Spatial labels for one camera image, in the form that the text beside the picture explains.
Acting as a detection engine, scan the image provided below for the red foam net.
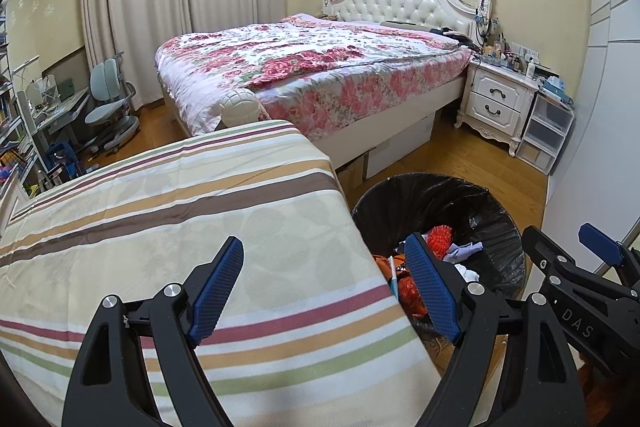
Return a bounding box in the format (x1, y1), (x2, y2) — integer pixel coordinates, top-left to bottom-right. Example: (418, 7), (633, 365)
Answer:
(425, 225), (452, 260)

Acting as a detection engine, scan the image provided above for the red orange foil wrapper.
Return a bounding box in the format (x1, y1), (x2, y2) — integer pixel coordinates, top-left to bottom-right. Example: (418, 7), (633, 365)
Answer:
(373, 255), (427, 319)

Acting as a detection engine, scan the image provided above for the white tissue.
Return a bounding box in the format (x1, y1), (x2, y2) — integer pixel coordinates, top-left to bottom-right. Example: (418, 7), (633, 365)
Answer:
(454, 265), (480, 283)

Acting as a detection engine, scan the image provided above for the lavender cloth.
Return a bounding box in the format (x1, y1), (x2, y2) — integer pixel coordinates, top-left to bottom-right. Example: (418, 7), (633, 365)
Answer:
(442, 242), (484, 265)

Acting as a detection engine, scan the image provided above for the teal white tube package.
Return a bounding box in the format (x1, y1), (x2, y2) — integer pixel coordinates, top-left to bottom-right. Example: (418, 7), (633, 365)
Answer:
(388, 256), (399, 303)

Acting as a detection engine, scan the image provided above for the black lined trash bin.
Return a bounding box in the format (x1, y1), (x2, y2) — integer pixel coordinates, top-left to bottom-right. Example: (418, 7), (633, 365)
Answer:
(352, 172), (526, 341)

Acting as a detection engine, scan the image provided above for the clear plastic drawer unit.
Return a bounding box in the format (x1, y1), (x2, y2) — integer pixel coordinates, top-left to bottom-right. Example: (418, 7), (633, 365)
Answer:
(516, 91), (575, 176)

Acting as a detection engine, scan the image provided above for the striped bed sheet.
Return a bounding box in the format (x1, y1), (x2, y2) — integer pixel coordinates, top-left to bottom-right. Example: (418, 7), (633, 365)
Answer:
(1, 120), (439, 426)

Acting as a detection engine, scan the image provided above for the white nightstand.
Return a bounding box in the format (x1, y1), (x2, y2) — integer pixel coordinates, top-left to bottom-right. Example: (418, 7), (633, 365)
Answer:
(454, 55), (539, 157)

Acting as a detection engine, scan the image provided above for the white under-bed box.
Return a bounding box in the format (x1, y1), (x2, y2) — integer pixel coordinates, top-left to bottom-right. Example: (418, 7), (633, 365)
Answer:
(366, 114), (435, 179)

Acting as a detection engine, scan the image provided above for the white bookshelf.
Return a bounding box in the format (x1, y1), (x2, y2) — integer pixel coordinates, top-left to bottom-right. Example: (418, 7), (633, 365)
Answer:
(1, 2), (44, 199)

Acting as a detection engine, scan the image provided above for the study desk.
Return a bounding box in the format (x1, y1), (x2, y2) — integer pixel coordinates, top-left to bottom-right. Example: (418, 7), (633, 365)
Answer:
(16, 53), (91, 158)

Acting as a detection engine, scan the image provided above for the grey-blue desk chair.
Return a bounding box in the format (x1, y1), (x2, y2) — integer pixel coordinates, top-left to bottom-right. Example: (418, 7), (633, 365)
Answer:
(85, 52), (140, 156)

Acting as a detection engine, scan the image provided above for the white round bedpost knob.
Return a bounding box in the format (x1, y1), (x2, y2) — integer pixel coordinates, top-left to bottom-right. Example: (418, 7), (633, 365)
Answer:
(220, 89), (260, 128)

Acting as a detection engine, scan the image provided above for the floral bed quilt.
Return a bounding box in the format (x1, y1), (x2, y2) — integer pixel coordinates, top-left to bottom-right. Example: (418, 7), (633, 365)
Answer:
(155, 14), (472, 141)

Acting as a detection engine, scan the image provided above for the white tufted headboard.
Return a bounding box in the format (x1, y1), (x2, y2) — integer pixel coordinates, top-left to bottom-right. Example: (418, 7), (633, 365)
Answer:
(322, 0), (492, 46)

